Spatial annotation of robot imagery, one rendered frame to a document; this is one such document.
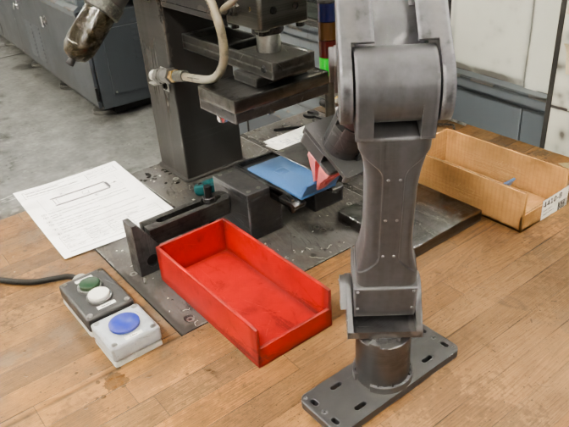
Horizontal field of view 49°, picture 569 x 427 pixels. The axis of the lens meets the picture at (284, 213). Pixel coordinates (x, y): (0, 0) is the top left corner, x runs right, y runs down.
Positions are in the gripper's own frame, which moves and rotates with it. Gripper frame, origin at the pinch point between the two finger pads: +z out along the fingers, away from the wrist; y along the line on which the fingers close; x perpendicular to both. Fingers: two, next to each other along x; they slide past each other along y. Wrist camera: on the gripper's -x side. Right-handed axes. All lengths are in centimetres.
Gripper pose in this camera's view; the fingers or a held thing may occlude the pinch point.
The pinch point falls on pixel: (320, 183)
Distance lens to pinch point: 95.8
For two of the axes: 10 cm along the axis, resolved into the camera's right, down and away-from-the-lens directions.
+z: -2.8, 5.6, 7.8
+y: -5.6, -7.5, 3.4
